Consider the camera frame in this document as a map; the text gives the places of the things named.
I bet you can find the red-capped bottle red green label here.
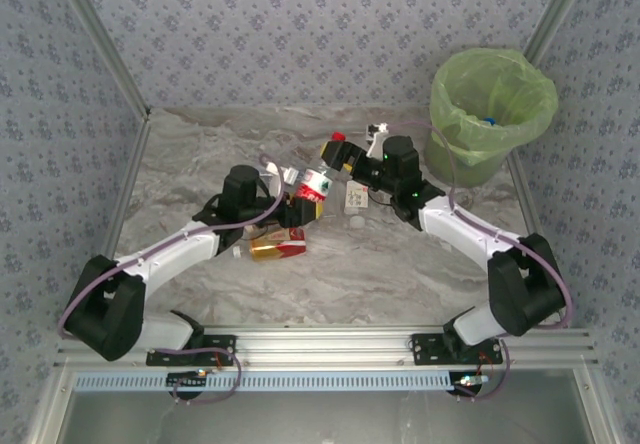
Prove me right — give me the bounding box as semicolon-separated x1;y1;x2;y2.
293;131;349;205

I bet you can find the bottle red gold label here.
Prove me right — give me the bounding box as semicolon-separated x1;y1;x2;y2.
232;227;307;264

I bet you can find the green-lined trash bin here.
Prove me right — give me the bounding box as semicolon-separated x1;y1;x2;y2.
428;47;560;163

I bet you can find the aluminium cross beam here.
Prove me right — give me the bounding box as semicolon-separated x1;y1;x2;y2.
55;326;599;369

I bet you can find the small circuit board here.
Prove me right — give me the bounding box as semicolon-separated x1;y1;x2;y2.
449;371;490;395
166;369;210;386

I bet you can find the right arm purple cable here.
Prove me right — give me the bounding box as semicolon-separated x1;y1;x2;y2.
394;119;574;403

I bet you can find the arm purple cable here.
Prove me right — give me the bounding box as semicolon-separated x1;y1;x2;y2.
57;152;287;406
394;119;574;403

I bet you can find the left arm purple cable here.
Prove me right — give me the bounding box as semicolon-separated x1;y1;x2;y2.
57;152;287;406

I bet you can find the pale blue slotted cable duct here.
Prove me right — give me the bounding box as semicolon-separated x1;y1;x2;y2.
73;369;451;394

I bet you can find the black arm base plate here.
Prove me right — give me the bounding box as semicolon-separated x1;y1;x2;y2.
145;333;238;368
409;332;504;368

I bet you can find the aluminium corner post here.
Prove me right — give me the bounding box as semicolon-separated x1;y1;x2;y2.
47;0;154;118
522;0;599;65

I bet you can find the grey metal lower frame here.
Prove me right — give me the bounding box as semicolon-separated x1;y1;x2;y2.
22;366;619;444

